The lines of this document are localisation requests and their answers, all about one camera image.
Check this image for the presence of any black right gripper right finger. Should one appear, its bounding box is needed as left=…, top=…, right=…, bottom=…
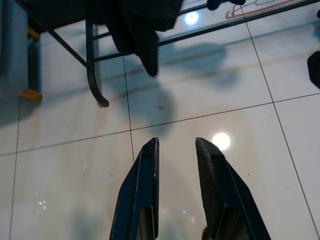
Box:
left=195, top=136, right=272, bottom=240

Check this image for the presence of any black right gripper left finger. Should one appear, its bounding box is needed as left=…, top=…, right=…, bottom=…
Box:
left=111, top=136, right=160, bottom=240

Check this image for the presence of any black knit collar garment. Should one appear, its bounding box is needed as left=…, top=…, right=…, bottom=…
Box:
left=22, top=0, right=185, bottom=77

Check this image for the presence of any black metal clothes rack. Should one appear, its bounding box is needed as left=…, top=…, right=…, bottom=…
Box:
left=14, top=0, right=301, bottom=108

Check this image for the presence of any black crumpled cloth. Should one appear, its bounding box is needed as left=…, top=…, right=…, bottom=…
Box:
left=306, top=50, right=320, bottom=91

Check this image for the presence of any navy printed t-shirt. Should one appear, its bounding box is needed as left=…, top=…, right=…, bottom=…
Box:
left=206, top=0, right=247, bottom=11

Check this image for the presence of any grey cushioned ottoman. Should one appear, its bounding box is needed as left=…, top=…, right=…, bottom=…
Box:
left=0, top=0, right=43, bottom=101

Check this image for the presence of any copper wire hanger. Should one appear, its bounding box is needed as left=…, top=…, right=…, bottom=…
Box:
left=225, top=0, right=295, bottom=20

